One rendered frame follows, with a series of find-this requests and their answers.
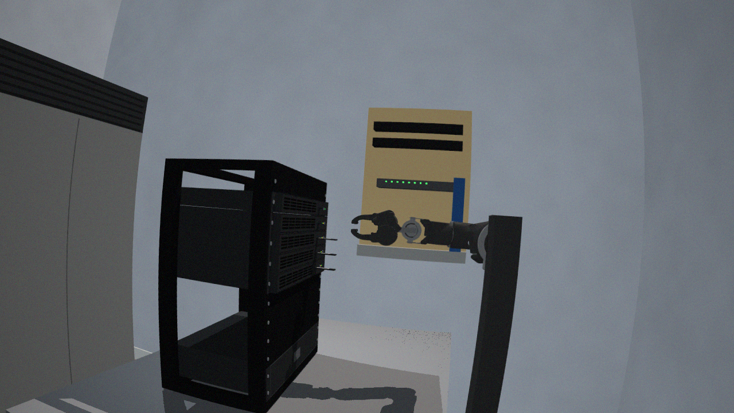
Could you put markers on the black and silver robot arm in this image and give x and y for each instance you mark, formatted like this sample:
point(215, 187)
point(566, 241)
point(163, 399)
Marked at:
point(453, 235)

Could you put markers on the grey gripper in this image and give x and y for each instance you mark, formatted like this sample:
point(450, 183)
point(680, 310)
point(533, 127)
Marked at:
point(387, 228)

